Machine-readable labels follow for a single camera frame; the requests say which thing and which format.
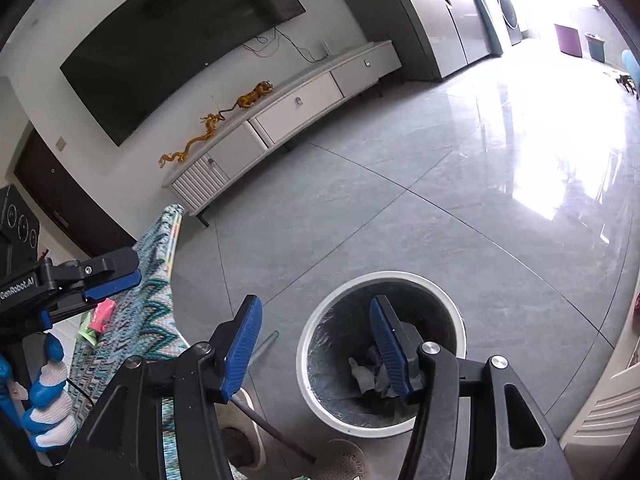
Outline person's left hand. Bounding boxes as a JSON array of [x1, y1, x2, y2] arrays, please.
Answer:
[[0, 332, 80, 455]]

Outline small dark toy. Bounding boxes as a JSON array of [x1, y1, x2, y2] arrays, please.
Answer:
[[605, 71, 640, 98]]

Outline purple bin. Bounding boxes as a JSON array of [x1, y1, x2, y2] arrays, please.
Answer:
[[554, 23, 583, 57]]

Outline black wall television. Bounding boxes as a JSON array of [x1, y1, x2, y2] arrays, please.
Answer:
[[60, 0, 307, 147]]

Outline golden tiger figurine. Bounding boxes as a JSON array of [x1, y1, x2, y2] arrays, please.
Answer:
[[222, 81, 276, 113]]

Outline dark brown door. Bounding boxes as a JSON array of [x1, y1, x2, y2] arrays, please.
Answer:
[[14, 127, 138, 261]]

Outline white television cabinet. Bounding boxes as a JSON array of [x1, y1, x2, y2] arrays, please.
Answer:
[[161, 40, 403, 228]]

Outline pink snack wrapper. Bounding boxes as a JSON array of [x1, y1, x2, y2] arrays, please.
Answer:
[[90, 299, 116, 333]]

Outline white washing machine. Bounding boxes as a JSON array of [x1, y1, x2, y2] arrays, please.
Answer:
[[484, 0, 526, 47]]

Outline black bin liner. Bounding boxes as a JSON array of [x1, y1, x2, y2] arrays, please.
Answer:
[[306, 282, 458, 423]]

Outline dark metal rod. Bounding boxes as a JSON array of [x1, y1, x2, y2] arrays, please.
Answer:
[[232, 392, 317, 463]]

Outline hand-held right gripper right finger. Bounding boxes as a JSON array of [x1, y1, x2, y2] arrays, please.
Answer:
[[370, 295, 573, 480]]

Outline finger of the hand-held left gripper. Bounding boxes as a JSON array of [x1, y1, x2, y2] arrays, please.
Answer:
[[81, 247, 142, 302], [47, 295, 111, 331]]

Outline black television cables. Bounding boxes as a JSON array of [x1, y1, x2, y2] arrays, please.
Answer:
[[242, 27, 326, 63]]

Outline green snack wrapper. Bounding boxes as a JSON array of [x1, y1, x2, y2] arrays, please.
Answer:
[[77, 317, 101, 347]]

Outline grey refrigerator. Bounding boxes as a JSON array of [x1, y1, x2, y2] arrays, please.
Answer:
[[385, 0, 503, 82]]

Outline teal bin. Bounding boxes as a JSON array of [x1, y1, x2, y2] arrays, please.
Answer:
[[585, 32, 607, 63]]

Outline zigzag patterned blanket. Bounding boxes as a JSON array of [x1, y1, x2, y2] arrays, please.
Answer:
[[65, 203, 241, 480]]

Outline white round bin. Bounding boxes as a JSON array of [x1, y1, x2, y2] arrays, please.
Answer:
[[296, 271, 467, 437]]

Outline beige slipper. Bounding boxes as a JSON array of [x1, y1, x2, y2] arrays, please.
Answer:
[[217, 387, 268, 476], [315, 439, 373, 480]]

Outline golden dragon figurine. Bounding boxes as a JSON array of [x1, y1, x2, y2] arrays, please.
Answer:
[[159, 110, 227, 168]]

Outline white louvered cabinet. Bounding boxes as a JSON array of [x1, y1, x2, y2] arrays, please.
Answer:
[[560, 280, 640, 466]]

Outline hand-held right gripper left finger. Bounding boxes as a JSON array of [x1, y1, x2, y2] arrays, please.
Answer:
[[57, 295, 263, 480]]

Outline white plastic wrapper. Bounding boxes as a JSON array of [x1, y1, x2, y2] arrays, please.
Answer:
[[348, 356, 381, 396]]

